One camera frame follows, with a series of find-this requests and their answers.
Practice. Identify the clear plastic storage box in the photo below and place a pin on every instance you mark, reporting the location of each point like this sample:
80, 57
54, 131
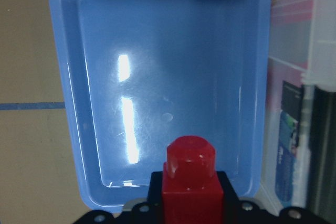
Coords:
301, 52

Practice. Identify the blue plastic tray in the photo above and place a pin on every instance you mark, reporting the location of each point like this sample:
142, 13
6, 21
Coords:
137, 74

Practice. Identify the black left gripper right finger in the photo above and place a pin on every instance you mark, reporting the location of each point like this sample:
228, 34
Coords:
229, 192

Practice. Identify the black box handle clip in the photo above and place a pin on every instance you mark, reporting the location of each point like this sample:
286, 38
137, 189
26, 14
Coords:
318, 125

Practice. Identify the red block grasped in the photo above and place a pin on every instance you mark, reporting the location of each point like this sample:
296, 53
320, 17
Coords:
191, 191

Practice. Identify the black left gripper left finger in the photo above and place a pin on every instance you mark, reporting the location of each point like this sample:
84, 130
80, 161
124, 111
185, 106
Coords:
154, 196

